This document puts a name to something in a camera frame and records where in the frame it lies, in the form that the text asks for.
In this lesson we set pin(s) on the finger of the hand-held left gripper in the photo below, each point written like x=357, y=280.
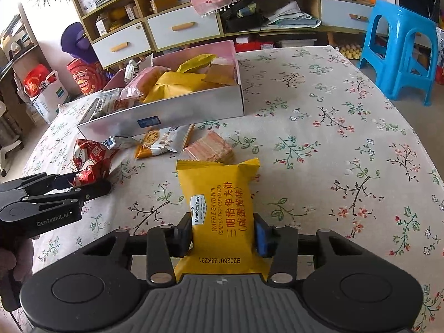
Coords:
x=93, y=190
x=38, y=182

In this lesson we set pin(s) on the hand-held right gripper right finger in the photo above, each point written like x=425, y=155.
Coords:
x=263, y=237

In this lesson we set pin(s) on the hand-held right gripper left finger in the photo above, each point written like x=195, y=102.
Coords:
x=185, y=236

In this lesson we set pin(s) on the red snack packet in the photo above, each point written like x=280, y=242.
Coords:
x=92, y=161

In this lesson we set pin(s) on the plain yellow waffle packet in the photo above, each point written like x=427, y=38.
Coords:
x=222, y=215

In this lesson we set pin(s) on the white cardboard box pink inside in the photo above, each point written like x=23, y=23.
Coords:
x=180, y=111

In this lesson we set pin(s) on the person's left hand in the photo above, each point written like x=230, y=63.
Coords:
x=19, y=260

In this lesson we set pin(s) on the silver blue snack packet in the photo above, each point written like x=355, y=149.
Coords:
x=119, y=142

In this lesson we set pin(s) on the orange grey chip packet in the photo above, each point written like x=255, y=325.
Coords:
x=163, y=142

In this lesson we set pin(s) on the white shopping bag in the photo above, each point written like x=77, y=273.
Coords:
x=48, y=97

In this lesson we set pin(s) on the grey white orange packet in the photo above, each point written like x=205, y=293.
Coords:
x=114, y=102

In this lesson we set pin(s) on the red cartoon gift bag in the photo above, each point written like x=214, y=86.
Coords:
x=86, y=79

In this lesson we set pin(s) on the floral tablecloth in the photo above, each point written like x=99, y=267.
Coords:
x=329, y=145

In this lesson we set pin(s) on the large yellow packet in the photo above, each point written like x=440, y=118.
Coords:
x=173, y=88

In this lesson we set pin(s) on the purple plush toy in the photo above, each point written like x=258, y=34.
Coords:
x=78, y=41

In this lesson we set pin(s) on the small white box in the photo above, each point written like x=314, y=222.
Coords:
x=102, y=24

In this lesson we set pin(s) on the wooden shelf cabinet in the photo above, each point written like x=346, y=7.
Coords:
x=138, y=14

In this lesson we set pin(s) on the brown cardboard box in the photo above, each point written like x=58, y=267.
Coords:
x=163, y=3

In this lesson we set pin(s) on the egg carton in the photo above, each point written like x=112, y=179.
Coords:
x=350, y=51

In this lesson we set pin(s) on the black device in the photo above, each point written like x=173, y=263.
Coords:
x=242, y=19

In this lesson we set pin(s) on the folded clothes pile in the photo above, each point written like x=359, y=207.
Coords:
x=288, y=15

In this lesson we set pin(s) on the blue plastic stool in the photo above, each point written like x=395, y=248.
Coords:
x=392, y=41

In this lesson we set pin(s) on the low wooden television stand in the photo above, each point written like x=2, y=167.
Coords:
x=340, y=12

